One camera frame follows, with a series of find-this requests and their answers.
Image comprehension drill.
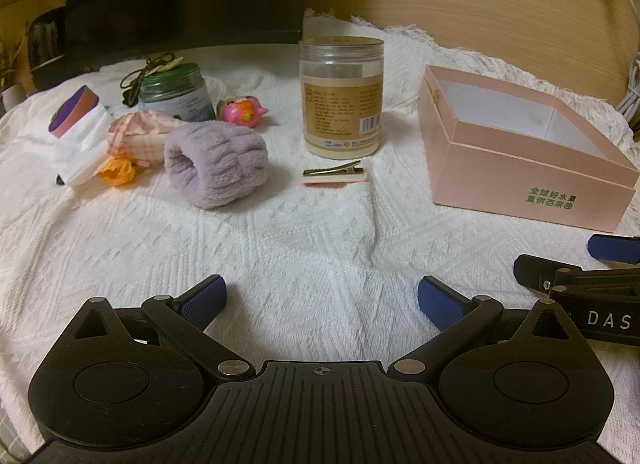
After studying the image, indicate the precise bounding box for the pink pig squishy toy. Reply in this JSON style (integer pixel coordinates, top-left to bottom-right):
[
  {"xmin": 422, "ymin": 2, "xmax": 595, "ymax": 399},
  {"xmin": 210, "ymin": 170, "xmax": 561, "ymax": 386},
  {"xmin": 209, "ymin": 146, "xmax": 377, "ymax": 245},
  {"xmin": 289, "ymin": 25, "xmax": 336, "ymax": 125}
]
[{"xmin": 216, "ymin": 95, "xmax": 268, "ymax": 128}]

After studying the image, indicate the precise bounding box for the pink metal hair clip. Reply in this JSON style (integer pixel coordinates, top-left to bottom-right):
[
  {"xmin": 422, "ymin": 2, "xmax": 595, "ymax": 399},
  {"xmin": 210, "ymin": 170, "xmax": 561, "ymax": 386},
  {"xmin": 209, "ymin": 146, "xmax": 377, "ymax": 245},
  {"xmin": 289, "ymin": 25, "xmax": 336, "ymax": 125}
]
[{"xmin": 300, "ymin": 161, "xmax": 368, "ymax": 185}]

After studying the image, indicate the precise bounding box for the white tissue packet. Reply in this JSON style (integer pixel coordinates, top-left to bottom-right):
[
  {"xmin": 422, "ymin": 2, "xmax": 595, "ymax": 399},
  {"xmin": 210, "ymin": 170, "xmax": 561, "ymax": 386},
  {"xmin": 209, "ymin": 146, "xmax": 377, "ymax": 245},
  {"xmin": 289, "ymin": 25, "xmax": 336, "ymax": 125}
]
[{"xmin": 52, "ymin": 104, "xmax": 114, "ymax": 187}]

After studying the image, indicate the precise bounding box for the white power cable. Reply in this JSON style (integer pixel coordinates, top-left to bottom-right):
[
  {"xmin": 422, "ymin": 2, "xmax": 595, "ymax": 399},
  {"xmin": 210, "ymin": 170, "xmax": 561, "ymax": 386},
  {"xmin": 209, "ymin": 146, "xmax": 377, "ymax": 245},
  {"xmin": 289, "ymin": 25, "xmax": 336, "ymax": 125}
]
[{"xmin": 588, "ymin": 0, "xmax": 640, "ymax": 133}]

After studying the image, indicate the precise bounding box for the green lidded small jar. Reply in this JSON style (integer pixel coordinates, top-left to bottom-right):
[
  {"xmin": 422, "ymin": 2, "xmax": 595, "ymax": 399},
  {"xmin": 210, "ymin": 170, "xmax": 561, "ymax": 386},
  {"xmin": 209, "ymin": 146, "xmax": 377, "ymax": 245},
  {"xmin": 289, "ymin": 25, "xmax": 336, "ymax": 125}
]
[{"xmin": 139, "ymin": 63, "xmax": 215, "ymax": 123}]

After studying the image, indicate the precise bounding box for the purple pink sponge puff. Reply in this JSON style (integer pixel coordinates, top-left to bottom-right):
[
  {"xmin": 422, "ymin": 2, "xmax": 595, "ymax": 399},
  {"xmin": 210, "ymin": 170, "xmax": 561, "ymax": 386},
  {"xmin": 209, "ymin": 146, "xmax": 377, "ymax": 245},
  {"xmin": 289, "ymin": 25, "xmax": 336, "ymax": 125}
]
[{"xmin": 48, "ymin": 86, "xmax": 100, "ymax": 139}]

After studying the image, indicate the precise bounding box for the white textured tablecloth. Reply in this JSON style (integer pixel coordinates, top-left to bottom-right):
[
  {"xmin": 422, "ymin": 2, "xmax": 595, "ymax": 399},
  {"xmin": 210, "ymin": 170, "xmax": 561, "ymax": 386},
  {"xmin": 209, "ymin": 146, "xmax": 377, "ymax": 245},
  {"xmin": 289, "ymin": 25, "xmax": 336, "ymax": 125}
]
[{"xmin": 1, "ymin": 16, "xmax": 639, "ymax": 463}]

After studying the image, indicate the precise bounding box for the lavender fluffy scrunchie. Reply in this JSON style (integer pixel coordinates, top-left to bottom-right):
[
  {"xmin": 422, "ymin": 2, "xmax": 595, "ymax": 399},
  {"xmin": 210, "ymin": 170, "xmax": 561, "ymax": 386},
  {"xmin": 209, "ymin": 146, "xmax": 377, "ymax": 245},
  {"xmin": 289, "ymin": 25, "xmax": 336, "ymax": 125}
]
[{"xmin": 164, "ymin": 120, "xmax": 268, "ymax": 209}]

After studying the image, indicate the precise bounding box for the dark hair tie with charm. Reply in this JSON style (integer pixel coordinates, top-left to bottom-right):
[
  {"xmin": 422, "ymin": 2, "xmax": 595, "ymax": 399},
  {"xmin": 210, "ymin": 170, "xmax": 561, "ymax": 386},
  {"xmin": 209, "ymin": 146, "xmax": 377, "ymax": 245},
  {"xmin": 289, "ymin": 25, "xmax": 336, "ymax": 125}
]
[{"xmin": 119, "ymin": 52, "xmax": 185, "ymax": 107}]

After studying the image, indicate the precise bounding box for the tall clear plastic jar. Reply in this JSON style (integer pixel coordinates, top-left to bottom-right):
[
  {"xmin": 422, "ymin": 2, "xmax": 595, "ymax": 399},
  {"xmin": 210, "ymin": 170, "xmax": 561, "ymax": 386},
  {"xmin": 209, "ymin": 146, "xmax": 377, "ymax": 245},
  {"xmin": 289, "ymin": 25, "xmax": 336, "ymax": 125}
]
[{"xmin": 299, "ymin": 36, "xmax": 384, "ymax": 161}]

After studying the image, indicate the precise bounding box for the pink cardboard box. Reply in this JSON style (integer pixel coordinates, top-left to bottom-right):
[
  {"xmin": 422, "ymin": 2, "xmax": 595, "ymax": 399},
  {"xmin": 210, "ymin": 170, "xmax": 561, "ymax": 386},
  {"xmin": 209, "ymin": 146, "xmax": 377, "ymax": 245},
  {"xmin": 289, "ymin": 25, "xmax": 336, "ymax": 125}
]
[{"xmin": 418, "ymin": 66, "xmax": 639, "ymax": 233}]

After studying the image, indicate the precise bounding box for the orange soft toy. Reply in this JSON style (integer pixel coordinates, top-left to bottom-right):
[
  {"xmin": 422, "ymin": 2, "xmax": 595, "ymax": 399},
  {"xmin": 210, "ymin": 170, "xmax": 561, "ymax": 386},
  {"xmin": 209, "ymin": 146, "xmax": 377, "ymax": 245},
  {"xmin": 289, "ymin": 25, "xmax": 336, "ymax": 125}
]
[{"xmin": 99, "ymin": 156, "xmax": 137, "ymax": 187}]

